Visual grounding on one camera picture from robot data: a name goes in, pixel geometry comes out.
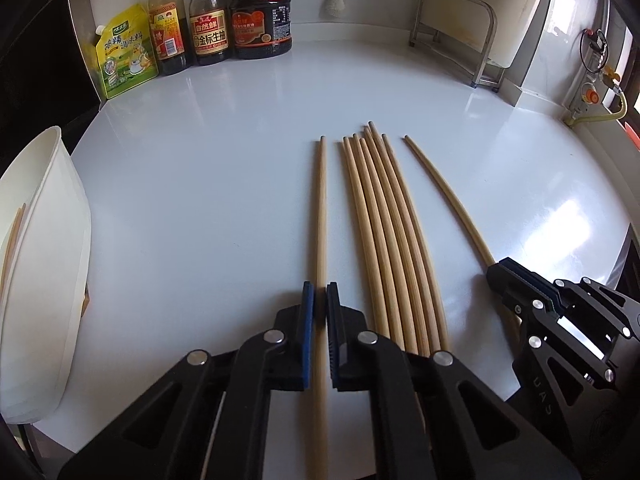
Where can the clear yellow-cap soy sauce bottle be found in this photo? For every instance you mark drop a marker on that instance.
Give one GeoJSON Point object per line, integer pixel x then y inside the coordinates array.
{"type": "Point", "coordinates": [210, 40]}

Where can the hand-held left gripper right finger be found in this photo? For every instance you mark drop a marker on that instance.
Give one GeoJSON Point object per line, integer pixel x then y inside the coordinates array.
{"type": "Point", "coordinates": [336, 342]}

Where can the metal rack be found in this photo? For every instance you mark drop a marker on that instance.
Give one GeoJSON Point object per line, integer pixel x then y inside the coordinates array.
{"type": "Point", "coordinates": [489, 80]}

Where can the white round bowl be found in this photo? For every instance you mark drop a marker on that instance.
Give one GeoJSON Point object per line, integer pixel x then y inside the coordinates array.
{"type": "Point", "coordinates": [55, 285]}

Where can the wooden chopstick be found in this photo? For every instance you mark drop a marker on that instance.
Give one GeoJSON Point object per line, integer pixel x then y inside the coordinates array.
{"type": "Point", "coordinates": [15, 235]}
{"type": "Point", "coordinates": [9, 242]}
{"type": "Point", "coordinates": [321, 210]}
{"type": "Point", "coordinates": [459, 209]}

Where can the yellow seasoning pouch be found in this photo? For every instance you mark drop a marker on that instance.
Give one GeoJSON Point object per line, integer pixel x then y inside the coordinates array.
{"type": "Point", "coordinates": [125, 60]}

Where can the orange and white valve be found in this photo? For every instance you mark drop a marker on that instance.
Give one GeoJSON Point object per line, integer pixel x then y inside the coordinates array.
{"type": "Point", "coordinates": [590, 96]}

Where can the bunch of wooden chopsticks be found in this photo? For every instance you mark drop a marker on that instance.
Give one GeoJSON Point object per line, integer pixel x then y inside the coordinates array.
{"type": "Point", "coordinates": [385, 240]}

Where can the slim yellow-cap vinegar bottle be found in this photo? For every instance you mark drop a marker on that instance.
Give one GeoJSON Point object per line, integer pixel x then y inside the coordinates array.
{"type": "Point", "coordinates": [167, 45]}

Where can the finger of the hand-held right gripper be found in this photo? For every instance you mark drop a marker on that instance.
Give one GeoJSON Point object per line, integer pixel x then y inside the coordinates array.
{"type": "Point", "coordinates": [570, 290]}
{"type": "Point", "coordinates": [505, 280]}

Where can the gas valve with red knob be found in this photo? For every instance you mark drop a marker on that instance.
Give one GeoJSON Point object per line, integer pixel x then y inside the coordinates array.
{"type": "Point", "coordinates": [595, 40]}

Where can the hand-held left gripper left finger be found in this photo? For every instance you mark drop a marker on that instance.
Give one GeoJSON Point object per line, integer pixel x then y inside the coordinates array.
{"type": "Point", "coordinates": [307, 340]}

